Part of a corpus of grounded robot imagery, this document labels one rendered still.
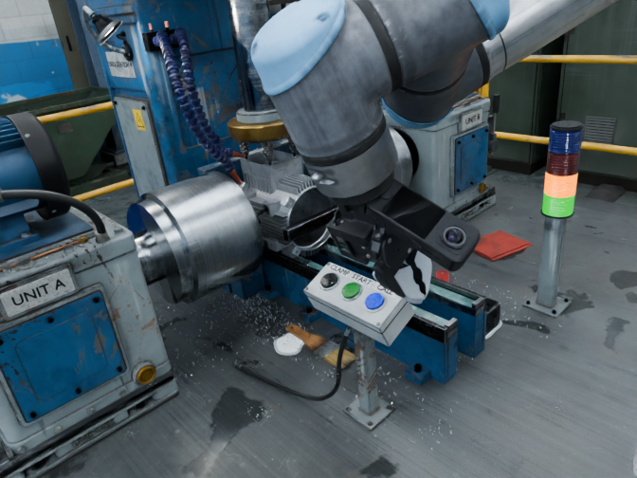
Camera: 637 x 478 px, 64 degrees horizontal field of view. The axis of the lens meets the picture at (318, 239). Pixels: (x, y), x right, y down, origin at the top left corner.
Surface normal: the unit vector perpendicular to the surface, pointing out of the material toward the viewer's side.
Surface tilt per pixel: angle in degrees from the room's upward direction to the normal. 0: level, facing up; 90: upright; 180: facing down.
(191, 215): 43
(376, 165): 95
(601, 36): 90
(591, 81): 90
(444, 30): 103
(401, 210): 37
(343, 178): 110
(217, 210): 51
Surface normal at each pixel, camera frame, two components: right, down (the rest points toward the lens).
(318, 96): 0.04, 0.66
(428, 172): -0.73, 0.36
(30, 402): 0.67, 0.26
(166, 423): -0.10, -0.90
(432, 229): -0.05, -0.46
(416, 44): 0.25, 0.51
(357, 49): 0.05, 0.17
